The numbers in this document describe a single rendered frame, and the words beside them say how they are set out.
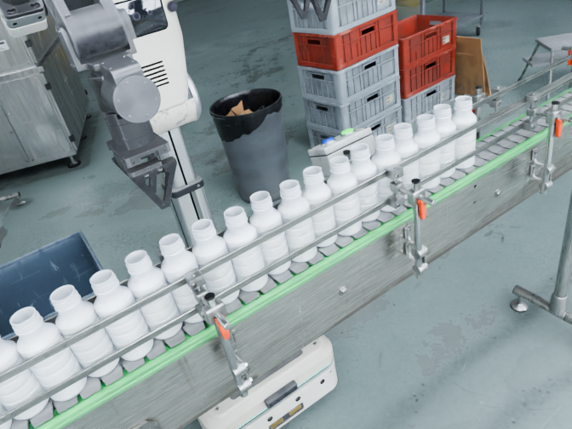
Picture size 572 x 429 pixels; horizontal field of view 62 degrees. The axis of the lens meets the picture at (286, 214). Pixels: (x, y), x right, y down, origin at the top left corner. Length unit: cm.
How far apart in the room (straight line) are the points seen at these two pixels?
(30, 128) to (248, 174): 214
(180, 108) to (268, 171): 168
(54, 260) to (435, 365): 142
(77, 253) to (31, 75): 306
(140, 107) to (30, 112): 386
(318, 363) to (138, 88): 134
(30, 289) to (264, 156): 180
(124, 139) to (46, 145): 385
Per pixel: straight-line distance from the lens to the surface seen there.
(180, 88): 135
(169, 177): 71
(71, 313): 80
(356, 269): 101
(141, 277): 80
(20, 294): 148
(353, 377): 201
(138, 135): 69
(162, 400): 92
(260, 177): 299
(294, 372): 174
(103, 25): 67
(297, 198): 87
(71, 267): 147
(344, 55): 318
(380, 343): 211
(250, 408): 170
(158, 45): 132
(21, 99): 444
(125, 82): 60
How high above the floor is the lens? 159
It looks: 32 degrees down
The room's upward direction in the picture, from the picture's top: 12 degrees counter-clockwise
